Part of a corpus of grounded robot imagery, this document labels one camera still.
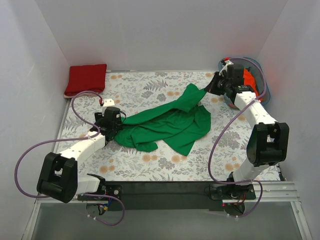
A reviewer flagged green t-shirt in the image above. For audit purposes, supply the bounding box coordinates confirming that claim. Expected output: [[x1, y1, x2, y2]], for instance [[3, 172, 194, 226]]
[[114, 83, 211, 156]]

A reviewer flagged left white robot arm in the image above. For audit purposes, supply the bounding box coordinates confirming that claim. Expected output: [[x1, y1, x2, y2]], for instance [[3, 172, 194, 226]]
[[36, 106, 123, 203]]

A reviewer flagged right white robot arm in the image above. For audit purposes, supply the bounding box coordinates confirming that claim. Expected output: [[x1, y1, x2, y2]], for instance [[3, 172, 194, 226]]
[[205, 60, 290, 200]]

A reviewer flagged orange t-shirt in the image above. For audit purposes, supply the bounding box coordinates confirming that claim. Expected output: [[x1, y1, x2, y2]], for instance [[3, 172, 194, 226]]
[[243, 68, 259, 97]]

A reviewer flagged blue plastic bin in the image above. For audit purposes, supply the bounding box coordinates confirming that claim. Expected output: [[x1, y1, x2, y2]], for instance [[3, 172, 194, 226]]
[[231, 57, 271, 107]]

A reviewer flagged floral table mat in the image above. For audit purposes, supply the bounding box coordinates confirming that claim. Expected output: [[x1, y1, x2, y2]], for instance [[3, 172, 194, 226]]
[[78, 71, 251, 181]]

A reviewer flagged folded pink cloth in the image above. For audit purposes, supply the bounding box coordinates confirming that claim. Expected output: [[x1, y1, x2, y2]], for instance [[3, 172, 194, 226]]
[[63, 90, 99, 99]]

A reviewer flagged folded red t-shirt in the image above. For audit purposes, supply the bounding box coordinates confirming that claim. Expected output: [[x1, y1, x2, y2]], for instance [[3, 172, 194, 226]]
[[64, 64, 107, 94]]

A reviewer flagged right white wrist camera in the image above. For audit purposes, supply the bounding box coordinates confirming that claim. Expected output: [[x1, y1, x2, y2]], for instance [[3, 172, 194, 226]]
[[218, 57, 234, 76]]

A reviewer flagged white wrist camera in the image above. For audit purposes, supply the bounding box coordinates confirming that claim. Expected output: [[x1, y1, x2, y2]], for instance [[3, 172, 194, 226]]
[[99, 98, 115, 107], [218, 57, 234, 76]]

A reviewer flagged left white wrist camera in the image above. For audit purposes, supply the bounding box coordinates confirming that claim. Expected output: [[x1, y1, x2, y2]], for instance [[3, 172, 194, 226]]
[[99, 98, 115, 107]]

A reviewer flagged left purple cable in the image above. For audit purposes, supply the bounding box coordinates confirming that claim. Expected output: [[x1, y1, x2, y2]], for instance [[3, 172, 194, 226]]
[[14, 91, 126, 227]]

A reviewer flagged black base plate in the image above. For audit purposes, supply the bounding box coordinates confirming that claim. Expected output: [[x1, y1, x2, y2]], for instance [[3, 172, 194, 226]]
[[77, 181, 256, 212]]

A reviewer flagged aluminium frame rail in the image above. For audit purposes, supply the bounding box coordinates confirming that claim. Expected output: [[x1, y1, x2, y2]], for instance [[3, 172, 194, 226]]
[[222, 181, 301, 205]]

